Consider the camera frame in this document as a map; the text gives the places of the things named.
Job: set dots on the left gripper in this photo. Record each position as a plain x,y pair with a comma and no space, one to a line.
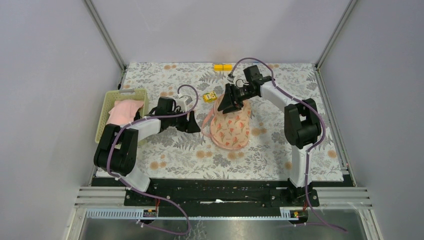
192,127

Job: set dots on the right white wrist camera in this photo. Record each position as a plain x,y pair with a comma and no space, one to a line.
231,78

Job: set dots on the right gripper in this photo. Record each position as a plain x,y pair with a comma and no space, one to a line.
230,103

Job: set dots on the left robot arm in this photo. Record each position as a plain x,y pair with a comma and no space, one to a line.
116,151

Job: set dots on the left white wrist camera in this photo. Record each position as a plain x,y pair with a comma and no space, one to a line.
183,103

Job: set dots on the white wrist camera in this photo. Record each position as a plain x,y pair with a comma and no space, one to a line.
183,103
231,78

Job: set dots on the pale green plastic basket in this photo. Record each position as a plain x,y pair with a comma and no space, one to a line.
138,94

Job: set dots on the yellow block left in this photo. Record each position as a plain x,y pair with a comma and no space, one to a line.
218,67

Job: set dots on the yellow block right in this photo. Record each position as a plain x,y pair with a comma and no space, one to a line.
227,67

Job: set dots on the yellow owl toy block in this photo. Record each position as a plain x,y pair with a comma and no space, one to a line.
209,97

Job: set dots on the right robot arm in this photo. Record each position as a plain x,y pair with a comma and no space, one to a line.
303,126

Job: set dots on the pink bra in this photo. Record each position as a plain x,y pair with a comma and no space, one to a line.
124,111

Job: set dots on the floral tablecloth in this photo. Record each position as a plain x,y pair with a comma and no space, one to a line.
268,155

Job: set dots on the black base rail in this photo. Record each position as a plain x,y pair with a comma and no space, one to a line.
223,198

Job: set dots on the black bra in basket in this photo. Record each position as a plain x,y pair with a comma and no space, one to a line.
138,115

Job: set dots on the pink floral mesh laundry bag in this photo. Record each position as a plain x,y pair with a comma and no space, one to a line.
229,131

